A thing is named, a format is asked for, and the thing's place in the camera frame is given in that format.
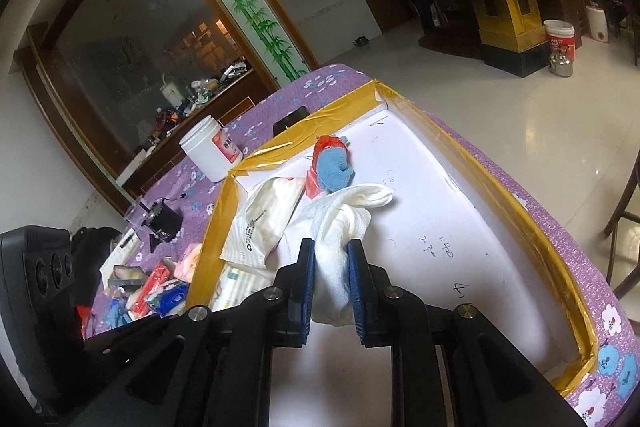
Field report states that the metal kettle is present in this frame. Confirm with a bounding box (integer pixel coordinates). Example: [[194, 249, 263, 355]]
[[548, 48, 575, 78]]

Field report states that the small red bag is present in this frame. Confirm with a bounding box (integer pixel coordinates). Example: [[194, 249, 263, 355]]
[[75, 304, 93, 338]]

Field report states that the red plastic bag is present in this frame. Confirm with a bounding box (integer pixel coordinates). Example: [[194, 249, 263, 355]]
[[305, 134, 351, 200]]

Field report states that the blue packet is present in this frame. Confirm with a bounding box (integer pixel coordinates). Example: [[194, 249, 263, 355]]
[[155, 282, 190, 313]]

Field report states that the pink packet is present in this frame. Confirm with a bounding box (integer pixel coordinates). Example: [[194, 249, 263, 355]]
[[172, 243, 203, 283]]

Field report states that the white plastic jar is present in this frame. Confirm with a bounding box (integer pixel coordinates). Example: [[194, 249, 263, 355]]
[[179, 115, 244, 184]]

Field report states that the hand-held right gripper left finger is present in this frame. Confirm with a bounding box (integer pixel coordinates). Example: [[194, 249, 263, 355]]
[[55, 238, 317, 427]]

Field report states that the white towel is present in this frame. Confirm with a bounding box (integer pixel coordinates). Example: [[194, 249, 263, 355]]
[[287, 183, 396, 327]]

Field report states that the white container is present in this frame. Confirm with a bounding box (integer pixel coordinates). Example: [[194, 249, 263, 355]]
[[586, 4, 610, 42]]

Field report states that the blue knitted sock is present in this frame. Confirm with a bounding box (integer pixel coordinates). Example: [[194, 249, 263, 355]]
[[316, 142, 355, 192]]

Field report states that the black phone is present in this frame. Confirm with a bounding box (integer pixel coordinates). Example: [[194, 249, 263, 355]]
[[272, 105, 311, 135]]

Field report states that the white notebook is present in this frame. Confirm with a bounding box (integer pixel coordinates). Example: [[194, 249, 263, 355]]
[[99, 227, 143, 288]]

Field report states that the clutter on cabinet shelf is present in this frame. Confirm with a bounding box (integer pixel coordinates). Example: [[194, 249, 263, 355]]
[[135, 62, 251, 152]]

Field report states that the wooden chair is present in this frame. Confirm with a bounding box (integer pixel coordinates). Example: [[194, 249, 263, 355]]
[[602, 154, 640, 300]]

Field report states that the white printed tissue packet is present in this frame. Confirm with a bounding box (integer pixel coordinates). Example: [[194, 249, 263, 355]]
[[210, 262, 281, 310]]

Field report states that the black bag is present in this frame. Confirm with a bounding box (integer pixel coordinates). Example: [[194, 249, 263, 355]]
[[70, 226, 135, 308]]

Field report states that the glass-front wooden cabinet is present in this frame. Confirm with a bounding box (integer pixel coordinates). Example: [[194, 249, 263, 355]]
[[12, 0, 321, 218]]

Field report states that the red packet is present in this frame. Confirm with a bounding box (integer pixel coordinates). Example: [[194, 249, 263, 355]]
[[127, 262, 173, 313]]

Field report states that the white bucket with red label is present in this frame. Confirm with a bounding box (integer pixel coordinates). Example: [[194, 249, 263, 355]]
[[543, 20, 577, 60]]

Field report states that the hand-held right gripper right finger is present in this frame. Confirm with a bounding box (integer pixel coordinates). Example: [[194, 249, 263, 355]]
[[346, 238, 588, 427]]

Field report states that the white plastic bag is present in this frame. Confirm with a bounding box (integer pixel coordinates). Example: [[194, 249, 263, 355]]
[[220, 177, 306, 268]]

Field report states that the black device with cable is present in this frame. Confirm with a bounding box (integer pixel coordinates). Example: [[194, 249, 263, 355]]
[[145, 202, 183, 253]]

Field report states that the white tray with yellow tape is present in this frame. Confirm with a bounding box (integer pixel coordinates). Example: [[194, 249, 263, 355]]
[[186, 79, 598, 398]]

